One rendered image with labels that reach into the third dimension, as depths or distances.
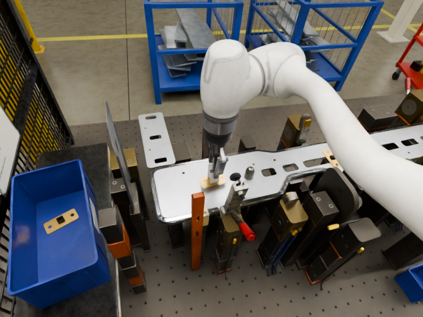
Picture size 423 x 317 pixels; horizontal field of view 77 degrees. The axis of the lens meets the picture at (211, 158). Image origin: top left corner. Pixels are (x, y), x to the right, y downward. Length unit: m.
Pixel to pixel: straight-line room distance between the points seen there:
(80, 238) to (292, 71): 0.67
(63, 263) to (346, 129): 0.70
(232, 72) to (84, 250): 0.57
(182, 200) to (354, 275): 0.73
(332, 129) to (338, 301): 0.80
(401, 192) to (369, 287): 0.86
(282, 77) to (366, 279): 0.88
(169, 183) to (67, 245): 0.33
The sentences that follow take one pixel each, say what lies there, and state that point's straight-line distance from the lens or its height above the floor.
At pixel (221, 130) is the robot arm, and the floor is 1.29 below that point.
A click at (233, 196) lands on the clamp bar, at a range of 0.65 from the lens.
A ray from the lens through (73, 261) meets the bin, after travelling 0.79.
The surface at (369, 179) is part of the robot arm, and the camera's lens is 0.42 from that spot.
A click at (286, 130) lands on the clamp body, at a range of 1.15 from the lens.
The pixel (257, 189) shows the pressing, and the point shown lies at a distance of 0.90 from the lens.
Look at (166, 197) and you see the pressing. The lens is 0.86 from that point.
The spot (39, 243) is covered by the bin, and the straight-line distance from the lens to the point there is 0.85.
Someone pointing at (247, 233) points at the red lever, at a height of 1.14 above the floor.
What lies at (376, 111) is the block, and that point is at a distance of 1.38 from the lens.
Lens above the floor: 1.72
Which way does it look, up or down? 49 degrees down
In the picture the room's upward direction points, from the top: 5 degrees clockwise
